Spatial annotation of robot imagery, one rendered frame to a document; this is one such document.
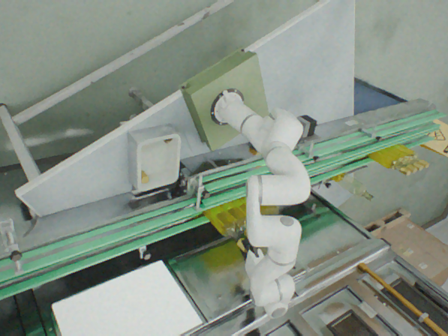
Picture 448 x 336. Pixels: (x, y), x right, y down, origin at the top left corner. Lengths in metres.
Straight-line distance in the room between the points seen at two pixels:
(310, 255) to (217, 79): 0.86
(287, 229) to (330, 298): 0.65
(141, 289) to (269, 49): 1.07
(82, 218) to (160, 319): 0.45
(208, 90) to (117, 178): 0.49
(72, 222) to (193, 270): 0.48
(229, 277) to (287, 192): 0.60
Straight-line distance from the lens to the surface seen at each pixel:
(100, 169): 1.50
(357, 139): 2.12
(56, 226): 1.49
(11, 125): 1.92
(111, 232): 1.46
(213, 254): 1.62
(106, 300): 1.48
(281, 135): 1.18
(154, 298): 1.46
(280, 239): 1.05
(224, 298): 1.48
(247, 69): 1.50
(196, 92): 1.41
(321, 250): 1.81
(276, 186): 1.04
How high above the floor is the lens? 1.93
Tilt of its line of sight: 41 degrees down
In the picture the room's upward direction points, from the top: 132 degrees clockwise
